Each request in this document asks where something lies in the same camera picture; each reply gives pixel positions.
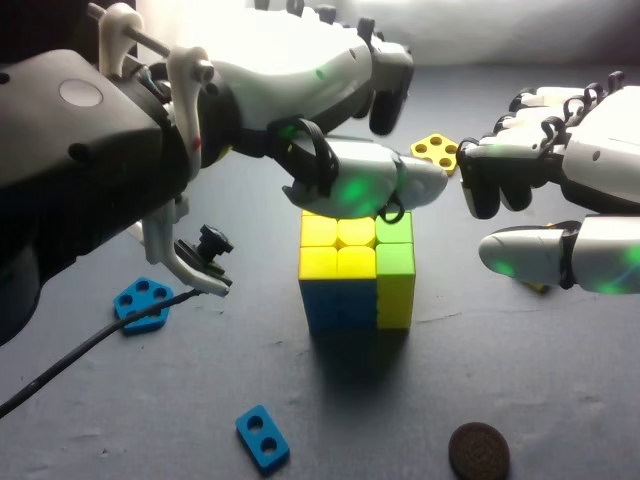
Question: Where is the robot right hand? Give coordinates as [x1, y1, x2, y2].
[455, 69, 640, 297]

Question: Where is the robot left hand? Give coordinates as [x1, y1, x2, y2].
[207, 0, 450, 225]

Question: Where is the Rubik's cube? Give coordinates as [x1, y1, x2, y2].
[297, 207, 417, 337]

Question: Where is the yellow pentagon block with holes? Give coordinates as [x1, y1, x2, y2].
[409, 132, 460, 177]

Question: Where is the white padded backdrop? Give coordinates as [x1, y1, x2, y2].
[344, 0, 640, 69]

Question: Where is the grey table cloth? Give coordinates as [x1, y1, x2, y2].
[0, 62, 640, 480]

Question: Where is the blue pentagon block with holes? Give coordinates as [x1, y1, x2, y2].
[112, 276, 176, 335]

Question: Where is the brown chocolate sandwich cookie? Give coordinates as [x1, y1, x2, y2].
[448, 422, 511, 480]

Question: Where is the blue two-hole rectangular block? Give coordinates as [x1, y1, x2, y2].
[234, 403, 291, 474]

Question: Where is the black cable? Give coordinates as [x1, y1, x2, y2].
[0, 287, 206, 421]

